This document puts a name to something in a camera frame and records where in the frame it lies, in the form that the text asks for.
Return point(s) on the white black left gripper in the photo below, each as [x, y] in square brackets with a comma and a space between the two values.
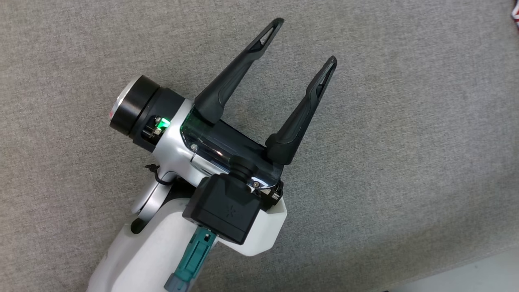
[227, 146]

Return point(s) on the red white basketball jersey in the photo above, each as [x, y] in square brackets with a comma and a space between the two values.
[515, 16]

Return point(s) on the white grey robot left arm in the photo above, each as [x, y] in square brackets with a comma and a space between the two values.
[154, 251]

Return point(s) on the grey fabric sofa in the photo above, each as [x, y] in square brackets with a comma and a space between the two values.
[385, 162]

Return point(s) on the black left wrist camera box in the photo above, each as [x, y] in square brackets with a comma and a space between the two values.
[223, 207]

